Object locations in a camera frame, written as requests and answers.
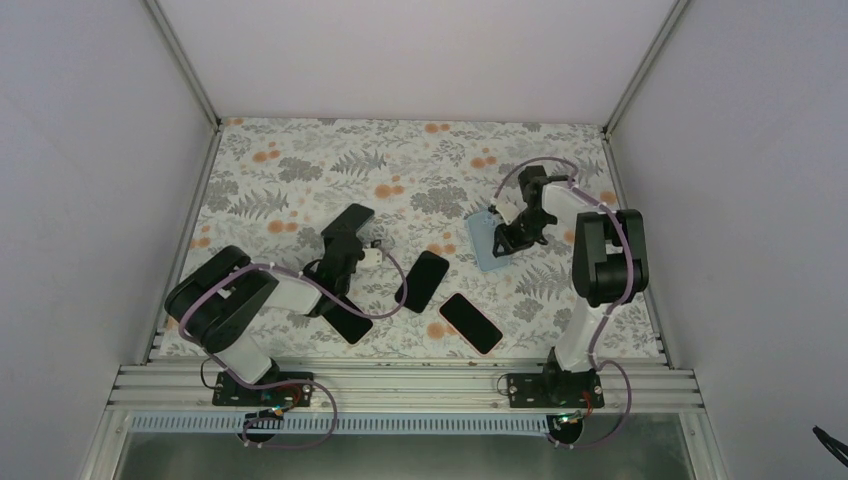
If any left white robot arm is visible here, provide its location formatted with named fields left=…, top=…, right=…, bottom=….
left=164, top=230, right=366, bottom=405

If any light blue phone case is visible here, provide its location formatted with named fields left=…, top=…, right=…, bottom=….
left=466, top=211, right=510, bottom=273

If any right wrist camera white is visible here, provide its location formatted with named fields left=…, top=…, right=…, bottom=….
left=492, top=201, right=521, bottom=225

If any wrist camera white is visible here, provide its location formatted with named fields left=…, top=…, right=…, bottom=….
left=357, top=248, right=384, bottom=270
left=492, top=201, right=521, bottom=225

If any black object at corner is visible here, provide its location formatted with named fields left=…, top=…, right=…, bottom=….
left=812, top=426, right=848, bottom=467

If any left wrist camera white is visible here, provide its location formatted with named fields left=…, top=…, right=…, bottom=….
left=357, top=248, right=384, bottom=270

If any aluminium rail frame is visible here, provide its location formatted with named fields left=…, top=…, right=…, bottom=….
left=107, top=335, right=705, bottom=414

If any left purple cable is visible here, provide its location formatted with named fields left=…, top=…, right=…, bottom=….
left=177, top=246, right=409, bottom=450

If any floral patterned mat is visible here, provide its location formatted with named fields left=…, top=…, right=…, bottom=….
left=158, top=117, right=666, bottom=362

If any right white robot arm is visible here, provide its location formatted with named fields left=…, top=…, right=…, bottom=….
left=489, top=158, right=649, bottom=407

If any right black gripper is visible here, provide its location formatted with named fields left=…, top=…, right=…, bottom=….
left=494, top=209, right=555, bottom=258

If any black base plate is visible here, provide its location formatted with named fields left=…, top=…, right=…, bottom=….
left=211, top=373, right=314, bottom=409
left=505, top=370, right=605, bottom=409

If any purple cable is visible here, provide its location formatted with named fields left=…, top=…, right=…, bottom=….
left=488, top=156, right=635, bottom=450
left=177, top=246, right=409, bottom=450

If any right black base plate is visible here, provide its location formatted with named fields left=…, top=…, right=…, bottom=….
left=505, top=370, right=605, bottom=409

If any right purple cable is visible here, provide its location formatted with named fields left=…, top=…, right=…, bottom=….
left=488, top=156, right=635, bottom=450

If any phone from blue case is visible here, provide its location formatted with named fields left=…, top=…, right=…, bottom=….
left=321, top=203, right=375, bottom=243

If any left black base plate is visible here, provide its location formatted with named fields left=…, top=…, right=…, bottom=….
left=211, top=373, right=314, bottom=409

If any black phone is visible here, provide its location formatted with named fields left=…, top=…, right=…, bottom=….
left=322, top=299, right=373, bottom=345
left=403, top=251, right=450, bottom=314

